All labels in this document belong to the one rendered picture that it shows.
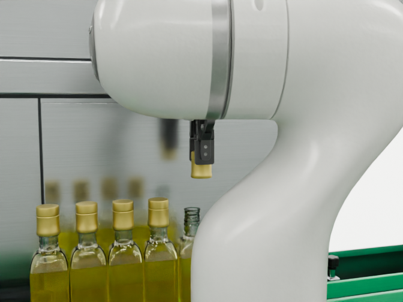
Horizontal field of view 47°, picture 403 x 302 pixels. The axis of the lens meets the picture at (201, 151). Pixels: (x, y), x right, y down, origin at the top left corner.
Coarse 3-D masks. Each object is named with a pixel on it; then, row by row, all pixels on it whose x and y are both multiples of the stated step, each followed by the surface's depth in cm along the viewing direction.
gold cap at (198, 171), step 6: (192, 156) 77; (192, 162) 77; (192, 168) 77; (198, 168) 76; (204, 168) 76; (210, 168) 77; (192, 174) 77; (198, 174) 76; (204, 174) 76; (210, 174) 77
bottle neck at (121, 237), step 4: (116, 232) 74; (120, 232) 74; (124, 232) 74; (128, 232) 75; (132, 232) 76; (116, 236) 75; (120, 236) 74; (124, 236) 74; (128, 236) 75; (132, 236) 76; (116, 240) 75; (120, 240) 74; (124, 240) 74; (128, 240) 75; (132, 240) 76
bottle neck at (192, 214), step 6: (186, 210) 77; (192, 210) 77; (198, 210) 77; (186, 216) 78; (192, 216) 77; (198, 216) 78; (186, 222) 78; (192, 222) 77; (198, 222) 78; (186, 228) 78; (192, 228) 77; (186, 234) 78; (192, 234) 78
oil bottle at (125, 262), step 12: (108, 252) 75; (120, 252) 73; (132, 252) 74; (108, 264) 73; (120, 264) 73; (132, 264) 74; (108, 276) 73; (120, 276) 73; (132, 276) 74; (108, 288) 74; (120, 288) 73; (132, 288) 74; (108, 300) 74; (120, 300) 74; (132, 300) 74
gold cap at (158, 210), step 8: (152, 200) 75; (160, 200) 75; (168, 200) 76; (152, 208) 75; (160, 208) 75; (168, 208) 77; (152, 216) 75; (160, 216) 75; (168, 216) 76; (152, 224) 75; (160, 224) 75; (168, 224) 76
